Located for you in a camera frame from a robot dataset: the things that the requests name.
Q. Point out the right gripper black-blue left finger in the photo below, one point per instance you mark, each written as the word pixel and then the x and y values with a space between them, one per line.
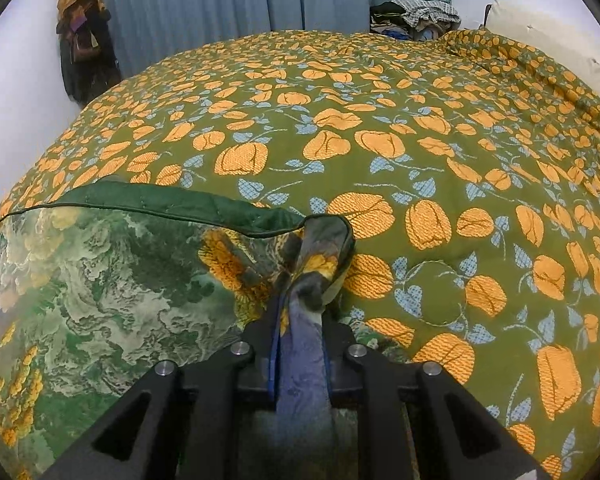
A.
pixel 180 422

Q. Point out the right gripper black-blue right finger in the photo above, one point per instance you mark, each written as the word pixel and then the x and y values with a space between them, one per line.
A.
pixel 416 421

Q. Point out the green landscape print padded jacket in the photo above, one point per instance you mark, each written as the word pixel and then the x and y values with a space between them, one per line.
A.
pixel 114 277

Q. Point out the green orange leaf pattern quilt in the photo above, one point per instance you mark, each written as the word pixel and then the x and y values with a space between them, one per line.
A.
pixel 469 171

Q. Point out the hanging dark coats and bags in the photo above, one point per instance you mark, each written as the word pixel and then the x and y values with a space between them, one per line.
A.
pixel 89 66

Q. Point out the cream pillow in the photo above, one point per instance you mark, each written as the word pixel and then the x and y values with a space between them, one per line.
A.
pixel 570 46

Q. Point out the pile of clothes by wall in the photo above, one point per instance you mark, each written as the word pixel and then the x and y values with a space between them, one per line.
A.
pixel 414 20

